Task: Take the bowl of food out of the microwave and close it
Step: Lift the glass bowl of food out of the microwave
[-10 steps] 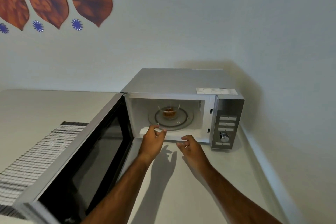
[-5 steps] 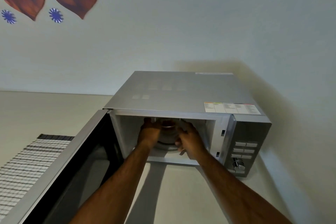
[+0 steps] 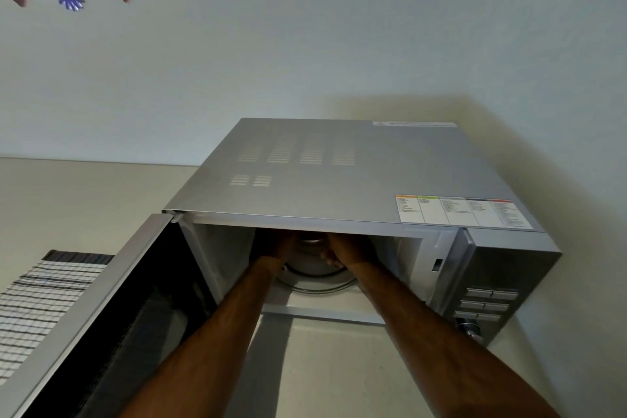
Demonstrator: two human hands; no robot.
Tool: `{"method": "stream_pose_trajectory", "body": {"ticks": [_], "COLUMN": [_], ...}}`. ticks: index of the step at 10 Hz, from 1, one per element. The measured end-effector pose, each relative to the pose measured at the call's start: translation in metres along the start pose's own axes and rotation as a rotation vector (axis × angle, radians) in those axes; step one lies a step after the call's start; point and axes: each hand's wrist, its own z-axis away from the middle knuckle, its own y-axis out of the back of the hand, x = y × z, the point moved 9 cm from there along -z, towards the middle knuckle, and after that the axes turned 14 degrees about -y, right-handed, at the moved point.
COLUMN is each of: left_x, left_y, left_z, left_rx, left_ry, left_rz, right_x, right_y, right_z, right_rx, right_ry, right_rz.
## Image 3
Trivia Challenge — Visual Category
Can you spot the person's left hand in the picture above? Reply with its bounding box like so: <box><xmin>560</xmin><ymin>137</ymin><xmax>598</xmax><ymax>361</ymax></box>
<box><xmin>253</xmin><ymin>230</ymin><xmax>298</xmax><ymax>274</ymax></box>

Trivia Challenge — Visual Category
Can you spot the person's right hand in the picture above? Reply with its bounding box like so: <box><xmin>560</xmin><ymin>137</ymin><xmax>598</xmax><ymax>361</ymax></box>
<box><xmin>319</xmin><ymin>233</ymin><xmax>377</xmax><ymax>272</ymax></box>

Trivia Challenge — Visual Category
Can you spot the person's left forearm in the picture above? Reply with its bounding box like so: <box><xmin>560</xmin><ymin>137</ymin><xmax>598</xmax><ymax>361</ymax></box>
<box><xmin>118</xmin><ymin>256</ymin><xmax>287</xmax><ymax>418</ymax></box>

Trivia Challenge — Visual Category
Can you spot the person's right forearm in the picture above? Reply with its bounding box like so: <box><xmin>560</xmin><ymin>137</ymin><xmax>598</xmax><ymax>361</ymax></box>
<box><xmin>343</xmin><ymin>260</ymin><xmax>561</xmax><ymax>418</ymax></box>

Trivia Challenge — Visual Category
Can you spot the glass microwave turntable plate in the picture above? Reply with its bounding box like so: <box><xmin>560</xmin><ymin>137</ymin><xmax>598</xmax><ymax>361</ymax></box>
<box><xmin>274</xmin><ymin>256</ymin><xmax>361</xmax><ymax>295</ymax></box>

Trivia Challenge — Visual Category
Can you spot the silver microwave oven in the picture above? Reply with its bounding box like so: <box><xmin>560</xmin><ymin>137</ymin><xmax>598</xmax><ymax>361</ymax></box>
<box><xmin>162</xmin><ymin>118</ymin><xmax>562</xmax><ymax>348</ymax></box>

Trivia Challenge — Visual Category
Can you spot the microwave oven door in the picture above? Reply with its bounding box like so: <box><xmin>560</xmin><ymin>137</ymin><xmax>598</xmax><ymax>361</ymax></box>
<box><xmin>0</xmin><ymin>212</ymin><xmax>219</xmax><ymax>418</ymax></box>

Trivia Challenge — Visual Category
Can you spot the striped woven placemat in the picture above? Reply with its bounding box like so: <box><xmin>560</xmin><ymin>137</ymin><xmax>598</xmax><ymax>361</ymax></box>
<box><xmin>0</xmin><ymin>249</ymin><xmax>115</xmax><ymax>380</ymax></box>

